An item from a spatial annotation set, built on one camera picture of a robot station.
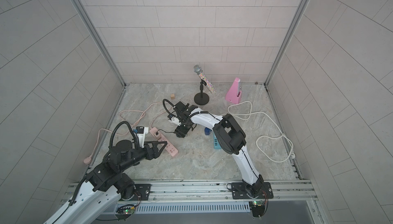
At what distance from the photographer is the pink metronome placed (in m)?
0.97

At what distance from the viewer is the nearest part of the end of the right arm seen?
0.69m

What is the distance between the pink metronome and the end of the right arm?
37cm
